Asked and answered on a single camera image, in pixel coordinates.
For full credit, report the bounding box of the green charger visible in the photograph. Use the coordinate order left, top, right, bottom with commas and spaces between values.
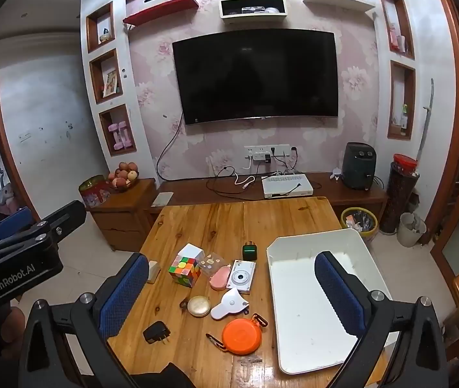
241, 242, 258, 263

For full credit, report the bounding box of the white cable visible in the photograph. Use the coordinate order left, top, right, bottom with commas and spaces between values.
233, 162, 256, 190

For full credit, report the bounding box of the black charger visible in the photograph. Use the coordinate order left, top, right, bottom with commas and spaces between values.
143, 320, 171, 344

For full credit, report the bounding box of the white set-top box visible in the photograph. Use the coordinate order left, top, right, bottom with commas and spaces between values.
262, 174, 314, 200

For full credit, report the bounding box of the black television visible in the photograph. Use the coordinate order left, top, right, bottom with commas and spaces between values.
172, 28, 340, 126

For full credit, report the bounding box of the dark woven tall basket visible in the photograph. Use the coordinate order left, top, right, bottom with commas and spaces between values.
380, 162, 420, 235

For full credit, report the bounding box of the white toy phone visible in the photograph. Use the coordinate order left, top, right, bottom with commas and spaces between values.
225, 259, 256, 295

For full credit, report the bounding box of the person's left hand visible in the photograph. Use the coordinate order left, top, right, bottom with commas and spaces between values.
0, 307, 27, 354

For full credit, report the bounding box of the yellow rimmed trash bin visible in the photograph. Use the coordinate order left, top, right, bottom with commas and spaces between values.
340, 207, 379, 247

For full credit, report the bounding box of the dark green air fryer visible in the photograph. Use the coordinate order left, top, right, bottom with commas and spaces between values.
342, 141, 377, 191

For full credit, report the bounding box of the pink oval case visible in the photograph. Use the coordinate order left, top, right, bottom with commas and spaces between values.
209, 266, 231, 291

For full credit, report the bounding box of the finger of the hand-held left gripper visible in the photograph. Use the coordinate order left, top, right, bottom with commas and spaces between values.
0, 201, 87, 266
0, 207, 38, 247

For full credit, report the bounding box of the red lidded jar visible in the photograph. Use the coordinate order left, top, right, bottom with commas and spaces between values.
393, 154, 418, 174

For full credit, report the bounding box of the white plastic bin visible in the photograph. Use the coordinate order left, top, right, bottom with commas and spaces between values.
266, 227, 400, 376

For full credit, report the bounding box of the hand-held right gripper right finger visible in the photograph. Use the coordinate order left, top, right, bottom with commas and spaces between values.
314, 251, 450, 388

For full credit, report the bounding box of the red wall shelf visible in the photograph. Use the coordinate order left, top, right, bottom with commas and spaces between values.
123, 0, 200, 27

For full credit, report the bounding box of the picture card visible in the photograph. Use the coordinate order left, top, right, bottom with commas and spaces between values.
102, 69, 119, 98

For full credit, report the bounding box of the black television cable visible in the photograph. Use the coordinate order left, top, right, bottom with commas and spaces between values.
157, 111, 186, 180

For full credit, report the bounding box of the clear patterned packet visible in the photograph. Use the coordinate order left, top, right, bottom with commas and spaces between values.
197, 253, 230, 277

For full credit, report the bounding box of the white bucket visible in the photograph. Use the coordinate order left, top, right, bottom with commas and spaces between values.
397, 212, 427, 248

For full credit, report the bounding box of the small white box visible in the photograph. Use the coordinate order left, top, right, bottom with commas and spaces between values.
177, 243, 206, 267

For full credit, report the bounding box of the grey toy sword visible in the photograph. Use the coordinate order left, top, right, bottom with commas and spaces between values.
415, 79, 434, 162

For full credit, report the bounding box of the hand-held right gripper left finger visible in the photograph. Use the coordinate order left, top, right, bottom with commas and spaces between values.
18, 253, 149, 388

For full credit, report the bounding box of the dark clothing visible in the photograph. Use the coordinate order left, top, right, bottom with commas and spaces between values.
133, 363, 198, 388

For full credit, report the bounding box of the white box wall shelf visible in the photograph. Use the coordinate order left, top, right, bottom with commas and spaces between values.
219, 0, 287, 24

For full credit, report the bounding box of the white power strip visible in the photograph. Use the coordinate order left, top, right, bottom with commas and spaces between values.
243, 144, 291, 161

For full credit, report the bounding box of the pink dumbbell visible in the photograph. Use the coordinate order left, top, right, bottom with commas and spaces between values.
120, 120, 134, 148
109, 122, 124, 150

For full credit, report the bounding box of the bowl of fruit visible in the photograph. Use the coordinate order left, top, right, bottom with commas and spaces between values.
107, 162, 140, 191

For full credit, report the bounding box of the gold round compact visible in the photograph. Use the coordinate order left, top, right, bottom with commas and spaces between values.
179, 296, 213, 318

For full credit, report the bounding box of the colourful puzzle cube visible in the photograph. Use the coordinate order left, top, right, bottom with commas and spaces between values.
168, 253, 202, 288

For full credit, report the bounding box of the red tin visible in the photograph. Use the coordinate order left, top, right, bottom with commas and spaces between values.
78, 175, 111, 209

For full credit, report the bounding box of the orange round case with carabiners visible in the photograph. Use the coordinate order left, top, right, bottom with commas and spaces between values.
206, 313, 268, 355

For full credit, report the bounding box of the wooden door frame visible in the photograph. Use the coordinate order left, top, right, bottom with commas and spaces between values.
0, 75, 40, 227

